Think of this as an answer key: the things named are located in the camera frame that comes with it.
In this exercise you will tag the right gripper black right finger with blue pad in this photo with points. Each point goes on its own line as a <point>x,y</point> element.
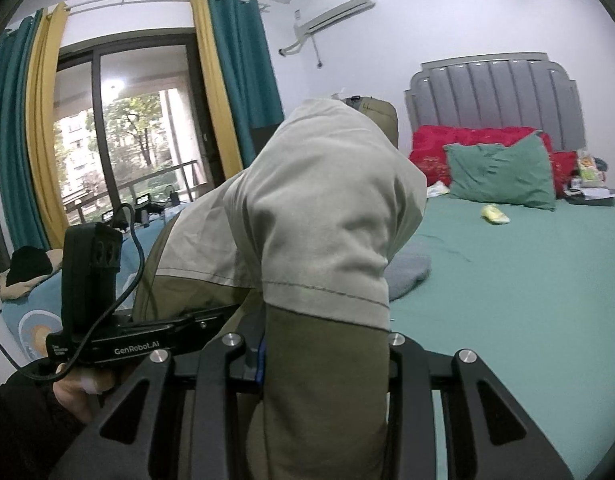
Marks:
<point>487,433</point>

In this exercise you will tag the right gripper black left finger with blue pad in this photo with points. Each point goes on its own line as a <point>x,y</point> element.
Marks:
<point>176,417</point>

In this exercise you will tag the olive green garment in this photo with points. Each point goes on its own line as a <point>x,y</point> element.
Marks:
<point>303,237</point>

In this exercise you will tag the person's left hand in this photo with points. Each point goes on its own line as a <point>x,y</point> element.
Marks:
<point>76,391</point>

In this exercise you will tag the glass balcony door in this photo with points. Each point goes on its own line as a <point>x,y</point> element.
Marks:
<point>131,118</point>

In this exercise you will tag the teal bed sheet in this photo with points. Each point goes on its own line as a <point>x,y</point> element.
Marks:
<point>535,299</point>

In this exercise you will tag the grey folded garment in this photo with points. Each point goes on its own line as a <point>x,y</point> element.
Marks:
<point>409,268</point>

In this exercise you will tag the left teal yellow curtain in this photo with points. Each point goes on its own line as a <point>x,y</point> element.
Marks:
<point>29,181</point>

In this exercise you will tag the teal and yellow curtain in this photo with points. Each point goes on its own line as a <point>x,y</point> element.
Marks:
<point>241,87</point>

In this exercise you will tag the yellow-green small item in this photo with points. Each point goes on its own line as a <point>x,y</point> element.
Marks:
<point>490,213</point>

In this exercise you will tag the green pillow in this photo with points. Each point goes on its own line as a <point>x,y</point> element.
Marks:
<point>518,174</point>

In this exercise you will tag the red pillow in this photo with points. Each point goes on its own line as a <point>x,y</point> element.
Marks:
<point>428,152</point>

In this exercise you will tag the items on nightstand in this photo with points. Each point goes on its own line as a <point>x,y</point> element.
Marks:
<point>587,185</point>

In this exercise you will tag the grey padded headboard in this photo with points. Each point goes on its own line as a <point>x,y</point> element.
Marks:
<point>499,90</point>

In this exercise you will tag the white air conditioner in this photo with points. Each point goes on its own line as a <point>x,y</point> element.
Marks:
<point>316,16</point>

